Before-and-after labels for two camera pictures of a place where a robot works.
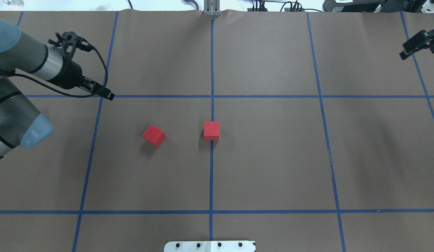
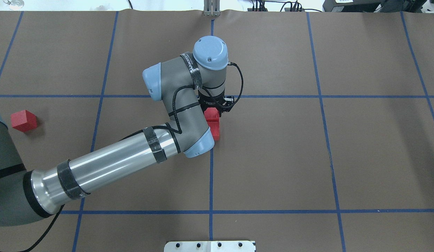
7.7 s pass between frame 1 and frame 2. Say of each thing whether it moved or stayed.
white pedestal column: stayed
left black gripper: moved
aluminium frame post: stayed
